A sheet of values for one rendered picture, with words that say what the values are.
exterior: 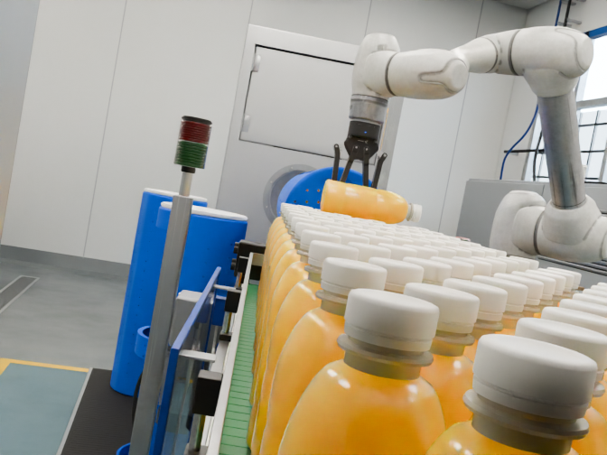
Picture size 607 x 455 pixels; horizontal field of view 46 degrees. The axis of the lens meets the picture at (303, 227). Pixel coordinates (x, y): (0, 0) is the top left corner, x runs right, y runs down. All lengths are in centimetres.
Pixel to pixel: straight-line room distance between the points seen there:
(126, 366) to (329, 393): 294
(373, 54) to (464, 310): 139
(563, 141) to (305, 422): 195
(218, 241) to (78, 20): 517
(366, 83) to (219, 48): 544
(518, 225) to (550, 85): 53
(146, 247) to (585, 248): 175
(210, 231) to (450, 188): 556
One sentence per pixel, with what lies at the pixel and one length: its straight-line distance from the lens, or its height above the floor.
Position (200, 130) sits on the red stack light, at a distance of 145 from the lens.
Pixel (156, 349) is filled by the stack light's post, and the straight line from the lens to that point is 151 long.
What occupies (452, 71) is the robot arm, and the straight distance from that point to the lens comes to 161.
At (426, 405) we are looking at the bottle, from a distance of 30.
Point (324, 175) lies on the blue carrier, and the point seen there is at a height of 120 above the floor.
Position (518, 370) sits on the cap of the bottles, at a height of 111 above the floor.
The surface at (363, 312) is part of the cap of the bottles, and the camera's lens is 29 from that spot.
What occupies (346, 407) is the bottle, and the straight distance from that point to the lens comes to 29.
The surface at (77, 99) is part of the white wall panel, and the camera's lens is 708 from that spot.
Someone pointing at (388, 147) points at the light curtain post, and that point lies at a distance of 337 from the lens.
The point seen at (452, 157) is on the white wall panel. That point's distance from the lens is 757.
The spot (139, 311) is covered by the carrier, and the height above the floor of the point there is 52.
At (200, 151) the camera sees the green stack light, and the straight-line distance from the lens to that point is 146.
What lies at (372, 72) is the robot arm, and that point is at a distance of 171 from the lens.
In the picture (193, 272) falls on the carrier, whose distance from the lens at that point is 219.
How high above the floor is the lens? 116
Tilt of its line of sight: 3 degrees down
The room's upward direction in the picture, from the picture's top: 10 degrees clockwise
